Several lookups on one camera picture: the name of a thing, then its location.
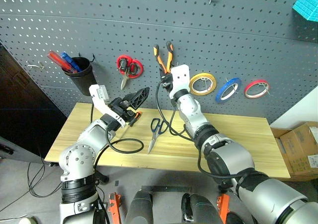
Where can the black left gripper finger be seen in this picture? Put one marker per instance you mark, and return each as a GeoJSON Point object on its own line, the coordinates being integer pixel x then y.
{"type": "Point", "coordinates": [140, 93]}
{"type": "Point", "coordinates": [137, 103]}

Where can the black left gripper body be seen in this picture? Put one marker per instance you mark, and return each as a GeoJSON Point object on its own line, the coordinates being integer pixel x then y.
{"type": "Point", "coordinates": [120, 107]}

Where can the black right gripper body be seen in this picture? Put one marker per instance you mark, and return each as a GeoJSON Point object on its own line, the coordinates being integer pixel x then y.
{"type": "Point", "coordinates": [169, 83]}

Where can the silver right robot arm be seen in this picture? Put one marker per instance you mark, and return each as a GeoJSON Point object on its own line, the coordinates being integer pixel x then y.
{"type": "Point", "coordinates": [223, 157]}

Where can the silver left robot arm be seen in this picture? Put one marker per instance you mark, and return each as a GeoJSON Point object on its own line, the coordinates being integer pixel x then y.
{"type": "Point", "coordinates": [79, 157]}

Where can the yellow tape roll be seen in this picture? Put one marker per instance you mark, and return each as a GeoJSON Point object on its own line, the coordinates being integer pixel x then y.
{"type": "Point", "coordinates": [193, 88]}

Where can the blue tape roll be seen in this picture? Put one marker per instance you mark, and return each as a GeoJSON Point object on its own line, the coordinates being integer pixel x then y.
{"type": "Point", "coordinates": [219, 95]}

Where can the grey metal pegboard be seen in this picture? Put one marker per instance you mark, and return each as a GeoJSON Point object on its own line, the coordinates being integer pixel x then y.
{"type": "Point", "coordinates": [149, 15]}

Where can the red tape roll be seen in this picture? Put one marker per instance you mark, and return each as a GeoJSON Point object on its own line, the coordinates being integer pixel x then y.
{"type": "Point", "coordinates": [248, 95]}

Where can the black cup holder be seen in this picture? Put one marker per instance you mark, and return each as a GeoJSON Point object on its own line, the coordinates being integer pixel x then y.
{"type": "Point", "coordinates": [83, 81]}

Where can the red and blue pens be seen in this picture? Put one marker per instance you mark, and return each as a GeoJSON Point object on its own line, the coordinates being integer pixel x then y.
{"type": "Point", "coordinates": [58, 60]}

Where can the dark metal bar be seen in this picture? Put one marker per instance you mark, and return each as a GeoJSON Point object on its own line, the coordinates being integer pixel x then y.
{"type": "Point", "coordinates": [166, 188]}

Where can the dark cabinet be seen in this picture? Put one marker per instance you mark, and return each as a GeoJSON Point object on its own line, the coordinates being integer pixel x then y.
{"type": "Point", "coordinates": [22, 109]}

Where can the dark rounded shape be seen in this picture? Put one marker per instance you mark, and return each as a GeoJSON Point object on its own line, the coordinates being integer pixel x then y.
{"type": "Point", "coordinates": [139, 209]}
{"type": "Point", "coordinates": [201, 211]}

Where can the brown cardboard box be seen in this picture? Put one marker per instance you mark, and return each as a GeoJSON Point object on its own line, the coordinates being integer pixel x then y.
{"type": "Point", "coordinates": [298, 152]}

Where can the teal ribbed block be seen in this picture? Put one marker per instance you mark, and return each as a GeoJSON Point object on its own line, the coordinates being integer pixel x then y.
{"type": "Point", "coordinates": [306, 6]}

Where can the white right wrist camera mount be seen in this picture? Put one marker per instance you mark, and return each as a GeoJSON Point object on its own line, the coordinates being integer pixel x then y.
{"type": "Point", "coordinates": [181, 76]}

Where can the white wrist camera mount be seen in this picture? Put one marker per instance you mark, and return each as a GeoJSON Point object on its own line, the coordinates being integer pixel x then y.
{"type": "Point", "coordinates": [98, 95]}
{"type": "Point", "coordinates": [181, 76]}

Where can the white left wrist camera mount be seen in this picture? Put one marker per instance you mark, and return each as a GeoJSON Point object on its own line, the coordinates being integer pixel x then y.
{"type": "Point", "coordinates": [98, 95]}

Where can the orange clamp bracket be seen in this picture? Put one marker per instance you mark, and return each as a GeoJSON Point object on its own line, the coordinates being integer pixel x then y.
{"type": "Point", "coordinates": [223, 206]}
{"type": "Point", "coordinates": [114, 206]}

